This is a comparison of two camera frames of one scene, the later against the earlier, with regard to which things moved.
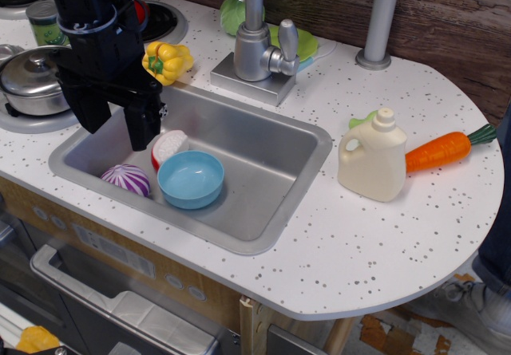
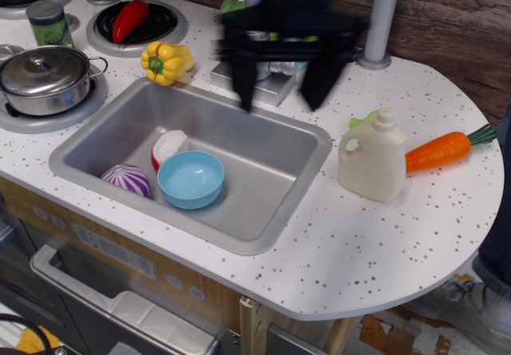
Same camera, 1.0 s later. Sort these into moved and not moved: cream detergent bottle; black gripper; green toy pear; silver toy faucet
Moved: black gripper
Not moved: cream detergent bottle; green toy pear; silver toy faucet
